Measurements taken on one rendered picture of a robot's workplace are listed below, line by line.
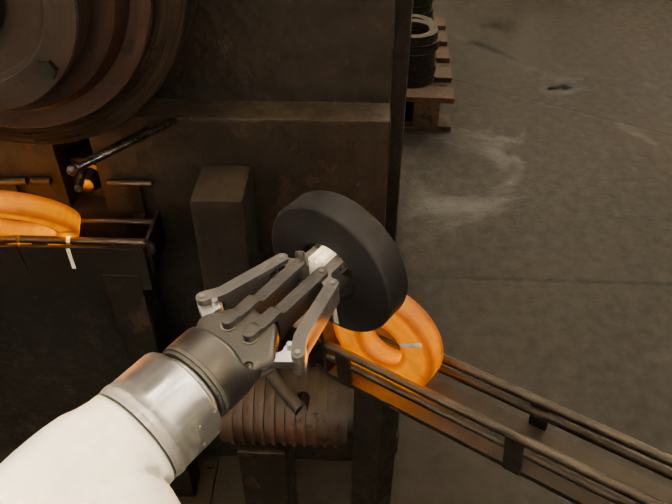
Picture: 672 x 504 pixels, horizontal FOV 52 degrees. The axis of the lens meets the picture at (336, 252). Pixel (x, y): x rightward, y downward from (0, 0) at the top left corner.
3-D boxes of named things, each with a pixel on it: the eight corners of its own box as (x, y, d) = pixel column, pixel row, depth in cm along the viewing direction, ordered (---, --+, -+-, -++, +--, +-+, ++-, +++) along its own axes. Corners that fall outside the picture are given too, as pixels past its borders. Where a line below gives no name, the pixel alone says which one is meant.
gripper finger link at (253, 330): (237, 331, 58) (249, 339, 58) (320, 259, 65) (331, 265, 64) (242, 360, 61) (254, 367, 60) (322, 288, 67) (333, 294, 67)
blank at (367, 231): (279, 171, 70) (256, 187, 68) (404, 212, 61) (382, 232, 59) (303, 285, 79) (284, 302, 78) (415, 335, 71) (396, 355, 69)
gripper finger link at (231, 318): (235, 355, 61) (224, 348, 62) (310, 282, 68) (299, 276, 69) (229, 327, 59) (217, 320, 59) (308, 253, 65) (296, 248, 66)
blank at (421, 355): (376, 374, 98) (362, 389, 96) (328, 284, 93) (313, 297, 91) (464, 379, 86) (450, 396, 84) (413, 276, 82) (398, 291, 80)
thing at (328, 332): (355, 343, 100) (350, 286, 94) (359, 344, 100) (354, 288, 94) (324, 374, 96) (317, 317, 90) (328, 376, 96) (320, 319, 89)
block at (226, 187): (218, 275, 119) (201, 158, 104) (264, 276, 119) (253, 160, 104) (207, 319, 111) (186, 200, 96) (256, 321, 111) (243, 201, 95)
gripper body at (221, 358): (162, 390, 61) (234, 326, 66) (231, 439, 57) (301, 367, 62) (143, 336, 56) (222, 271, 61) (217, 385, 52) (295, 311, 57)
